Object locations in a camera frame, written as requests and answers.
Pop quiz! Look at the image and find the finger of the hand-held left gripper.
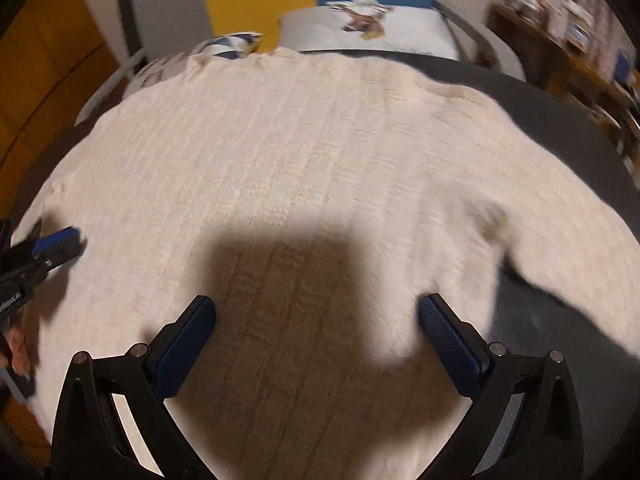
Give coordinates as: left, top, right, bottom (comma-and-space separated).
12, 227, 83, 285

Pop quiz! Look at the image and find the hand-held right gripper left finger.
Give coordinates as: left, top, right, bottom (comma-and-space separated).
50, 296, 217, 480

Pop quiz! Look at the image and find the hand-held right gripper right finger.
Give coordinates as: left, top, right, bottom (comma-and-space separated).
419, 294, 583, 480

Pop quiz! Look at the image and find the white knit sweater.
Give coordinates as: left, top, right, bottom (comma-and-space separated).
10, 47, 640, 480

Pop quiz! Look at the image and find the person's left hand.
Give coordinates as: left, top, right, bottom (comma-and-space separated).
6, 325, 35, 377

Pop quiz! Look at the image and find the orange wooden wardrobe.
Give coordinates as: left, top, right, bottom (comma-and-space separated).
0, 0, 123, 461

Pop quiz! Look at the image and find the rolled black mat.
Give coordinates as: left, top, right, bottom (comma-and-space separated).
115, 0, 148, 58

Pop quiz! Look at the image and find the geometric print pillow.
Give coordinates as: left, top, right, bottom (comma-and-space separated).
125, 32, 264, 92

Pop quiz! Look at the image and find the grey yellow blue sofa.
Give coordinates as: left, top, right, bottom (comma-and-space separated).
75, 0, 528, 126

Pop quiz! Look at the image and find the wooden shelf with items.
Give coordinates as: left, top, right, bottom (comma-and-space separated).
487, 0, 640, 171

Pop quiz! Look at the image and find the deer print white pillow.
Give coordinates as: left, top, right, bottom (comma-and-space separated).
277, 0, 461, 61

